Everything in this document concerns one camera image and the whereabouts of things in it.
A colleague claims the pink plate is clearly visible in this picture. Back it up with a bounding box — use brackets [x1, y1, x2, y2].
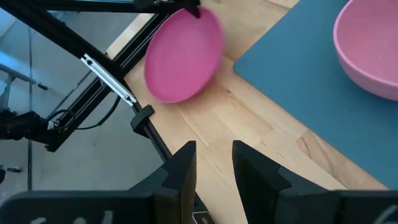
[144, 6, 225, 104]

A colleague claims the pink bowl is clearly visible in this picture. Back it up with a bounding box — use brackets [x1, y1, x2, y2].
[333, 0, 398, 102]

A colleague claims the silver frame bracket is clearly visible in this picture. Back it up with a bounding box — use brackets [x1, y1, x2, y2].
[80, 53, 138, 108]

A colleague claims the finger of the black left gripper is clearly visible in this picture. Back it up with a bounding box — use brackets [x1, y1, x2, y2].
[182, 0, 202, 19]

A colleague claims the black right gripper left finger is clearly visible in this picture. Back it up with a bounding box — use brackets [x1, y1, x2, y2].
[129, 140, 198, 224]

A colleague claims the thin black frame cable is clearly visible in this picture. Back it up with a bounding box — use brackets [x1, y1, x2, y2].
[46, 95, 122, 131]

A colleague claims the black frame clamp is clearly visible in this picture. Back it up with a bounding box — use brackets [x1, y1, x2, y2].
[129, 104, 155, 139]

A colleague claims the blue placemat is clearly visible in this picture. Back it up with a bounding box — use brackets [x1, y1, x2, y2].
[233, 0, 398, 190]

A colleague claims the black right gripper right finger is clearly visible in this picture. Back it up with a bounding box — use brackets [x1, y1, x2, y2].
[232, 139, 338, 224]

